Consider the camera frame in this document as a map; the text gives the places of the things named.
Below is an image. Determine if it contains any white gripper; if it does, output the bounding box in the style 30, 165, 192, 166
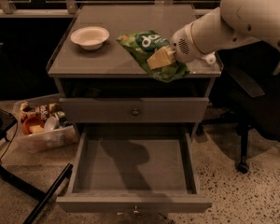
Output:
147, 22, 207, 69

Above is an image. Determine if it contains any green rice chip bag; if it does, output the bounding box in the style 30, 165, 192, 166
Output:
117, 30, 189, 83

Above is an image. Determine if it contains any white bowl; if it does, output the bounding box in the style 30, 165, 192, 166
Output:
70, 26, 109, 50

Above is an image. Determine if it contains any clear plastic storage bin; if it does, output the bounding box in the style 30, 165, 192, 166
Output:
13, 94, 78, 153

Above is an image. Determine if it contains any round middle drawer knob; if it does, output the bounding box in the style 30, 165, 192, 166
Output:
133, 206, 140, 215

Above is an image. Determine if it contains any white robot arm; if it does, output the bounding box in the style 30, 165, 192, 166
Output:
147, 0, 280, 69

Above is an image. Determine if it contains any grey drawer cabinet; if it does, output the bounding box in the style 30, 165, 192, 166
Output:
49, 5, 221, 134

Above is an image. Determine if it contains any black stand base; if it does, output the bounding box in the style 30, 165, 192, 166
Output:
0, 108, 73, 224

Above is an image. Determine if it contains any orange cup in bin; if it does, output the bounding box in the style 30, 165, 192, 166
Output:
22, 116, 44, 134

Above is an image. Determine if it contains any open grey middle drawer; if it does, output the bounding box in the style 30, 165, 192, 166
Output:
57, 124, 212, 213

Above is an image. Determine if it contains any clear plastic water bottle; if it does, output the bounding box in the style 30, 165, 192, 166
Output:
203, 52, 217, 64

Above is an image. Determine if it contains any round top drawer knob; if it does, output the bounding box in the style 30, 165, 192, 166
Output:
132, 108, 140, 117

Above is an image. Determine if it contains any black cable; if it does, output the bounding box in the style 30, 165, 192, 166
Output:
0, 42, 20, 165

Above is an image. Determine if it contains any black office chair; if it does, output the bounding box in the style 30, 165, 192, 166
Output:
202, 42, 280, 174

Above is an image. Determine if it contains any closed grey top drawer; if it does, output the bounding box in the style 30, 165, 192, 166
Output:
59, 97, 208, 123

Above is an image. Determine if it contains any round drawer knob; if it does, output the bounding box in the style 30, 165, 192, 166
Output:
132, 108, 140, 117
133, 206, 140, 215

